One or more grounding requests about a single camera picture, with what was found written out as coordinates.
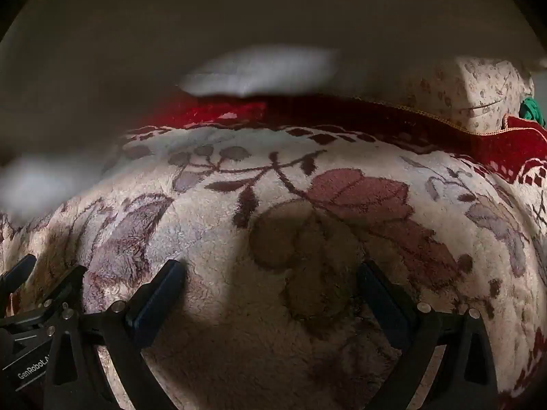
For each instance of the cream floral blanket red border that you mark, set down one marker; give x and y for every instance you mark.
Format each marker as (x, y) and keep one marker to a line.
(273, 205)

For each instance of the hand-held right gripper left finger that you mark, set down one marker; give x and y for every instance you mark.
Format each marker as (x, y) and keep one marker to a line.
(159, 297)

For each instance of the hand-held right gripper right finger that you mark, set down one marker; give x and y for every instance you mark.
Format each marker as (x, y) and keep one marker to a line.
(384, 303)

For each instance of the white cloth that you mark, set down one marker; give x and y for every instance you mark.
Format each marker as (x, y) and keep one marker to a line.
(34, 188)

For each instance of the green cloth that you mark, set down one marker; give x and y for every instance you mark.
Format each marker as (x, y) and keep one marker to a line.
(532, 111)

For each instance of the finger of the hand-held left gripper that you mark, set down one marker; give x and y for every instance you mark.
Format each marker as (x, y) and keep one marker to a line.
(17, 271)
(64, 285)

